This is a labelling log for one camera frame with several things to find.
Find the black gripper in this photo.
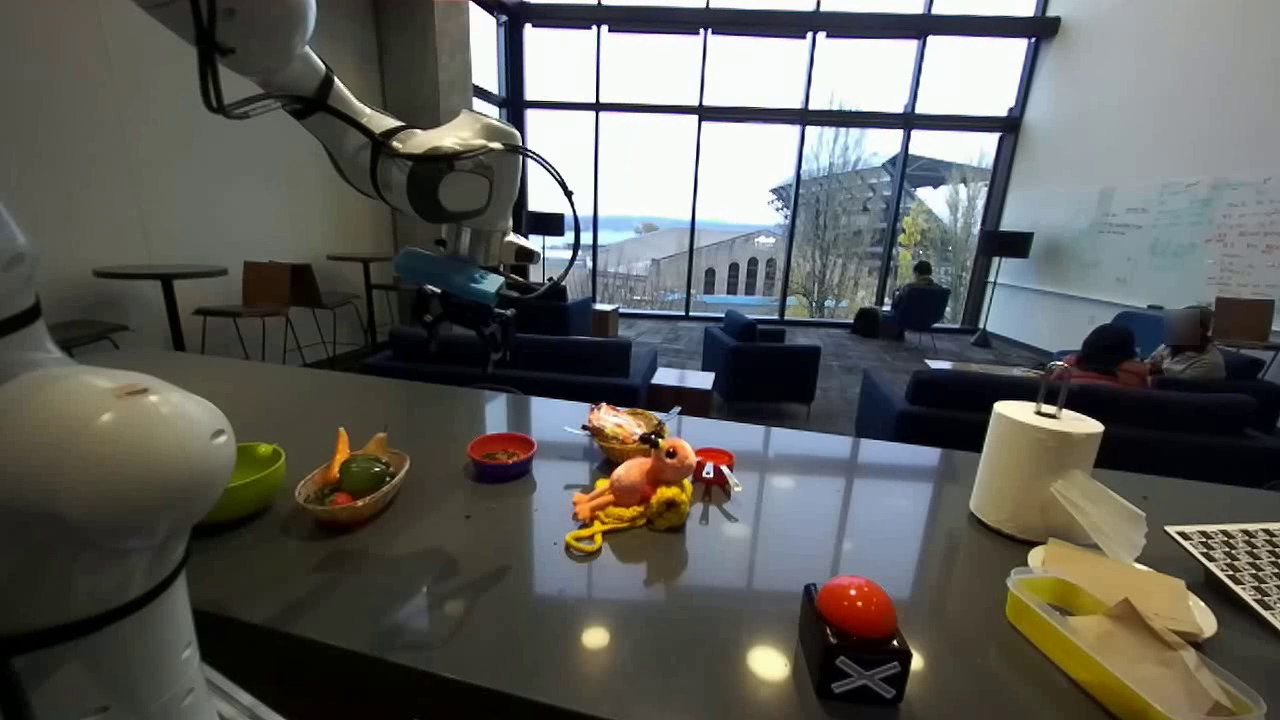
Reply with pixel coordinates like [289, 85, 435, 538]
[414, 284, 499, 346]

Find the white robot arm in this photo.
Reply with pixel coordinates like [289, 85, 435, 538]
[0, 0, 521, 720]

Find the big red button box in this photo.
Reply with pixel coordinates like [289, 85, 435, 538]
[802, 575, 914, 705]

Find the dark blue long sofa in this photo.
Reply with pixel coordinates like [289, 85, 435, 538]
[359, 328, 657, 403]

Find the small red bowl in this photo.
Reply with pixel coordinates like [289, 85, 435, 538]
[468, 430, 537, 482]

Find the wicker basket with snacks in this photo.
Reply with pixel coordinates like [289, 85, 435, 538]
[584, 403, 663, 458]

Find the wicker basket with vegetables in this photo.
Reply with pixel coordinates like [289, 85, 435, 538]
[294, 429, 414, 528]

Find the wooden chair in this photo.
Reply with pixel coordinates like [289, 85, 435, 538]
[196, 261, 302, 355]

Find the wooden coffee table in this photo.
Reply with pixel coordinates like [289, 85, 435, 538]
[647, 368, 715, 415]

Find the orange yellow plush toy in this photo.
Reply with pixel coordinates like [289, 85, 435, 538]
[565, 437, 695, 556]

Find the green plastic bowl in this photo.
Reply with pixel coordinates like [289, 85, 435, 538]
[209, 438, 289, 522]

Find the dark blue armchair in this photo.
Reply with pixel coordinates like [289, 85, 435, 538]
[700, 312, 819, 403]

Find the small red white toy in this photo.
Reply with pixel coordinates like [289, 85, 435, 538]
[695, 449, 735, 499]

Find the round high table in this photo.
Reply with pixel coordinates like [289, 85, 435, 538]
[92, 262, 229, 353]

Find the person by the window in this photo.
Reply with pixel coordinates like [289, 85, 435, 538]
[894, 261, 947, 333]

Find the white paper towel roll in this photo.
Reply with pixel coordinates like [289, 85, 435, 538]
[968, 398, 1105, 538]

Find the person in red top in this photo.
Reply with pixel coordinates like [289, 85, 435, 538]
[1047, 324, 1147, 387]

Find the clear plastic lid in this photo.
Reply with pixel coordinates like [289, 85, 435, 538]
[1047, 472, 1147, 559]

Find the person in grey top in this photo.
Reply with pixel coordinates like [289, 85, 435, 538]
[1147, 302, 1229, 380]

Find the dark blue right sofa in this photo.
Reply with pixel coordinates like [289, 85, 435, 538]
[856, 368, 1280, 493]

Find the yellow tray with napkins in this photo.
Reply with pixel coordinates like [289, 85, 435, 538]
[1003, 562, 1267, 720]

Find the checkered calibration board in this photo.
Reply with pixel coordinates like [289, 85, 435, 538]
[1168, 520, 1280, 631]

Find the blue camera on wrist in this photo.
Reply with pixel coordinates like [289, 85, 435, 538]
[396, 248, 504, 302]

